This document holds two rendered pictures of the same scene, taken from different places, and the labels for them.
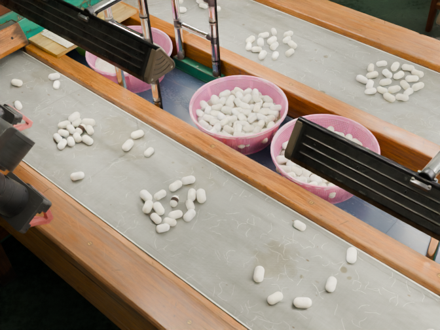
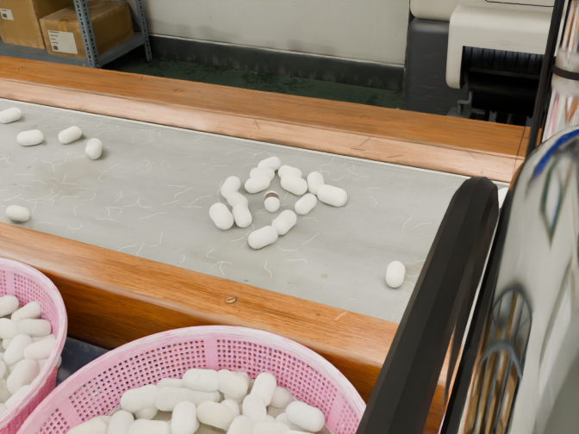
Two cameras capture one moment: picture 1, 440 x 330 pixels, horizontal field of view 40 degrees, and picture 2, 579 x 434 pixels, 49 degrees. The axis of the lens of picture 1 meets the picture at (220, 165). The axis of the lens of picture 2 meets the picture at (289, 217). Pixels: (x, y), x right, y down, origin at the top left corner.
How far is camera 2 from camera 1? 1.69 m
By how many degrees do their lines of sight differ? 99
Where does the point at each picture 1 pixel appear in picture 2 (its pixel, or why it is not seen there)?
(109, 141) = not seen: hidden behind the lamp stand
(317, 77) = not seen: outside the picture
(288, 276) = (49, 164)
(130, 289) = (269, 96)
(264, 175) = (83, 260)
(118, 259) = (308, 112)
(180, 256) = (224, 151)
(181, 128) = (345, 330)
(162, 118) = not seen: hidden behind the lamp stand
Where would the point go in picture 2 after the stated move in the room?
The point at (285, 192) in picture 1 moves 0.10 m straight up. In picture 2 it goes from (35, 239) to (8, 156)
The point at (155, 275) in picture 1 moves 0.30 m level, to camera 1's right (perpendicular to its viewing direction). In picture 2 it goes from (243, 110) to (25, 154)
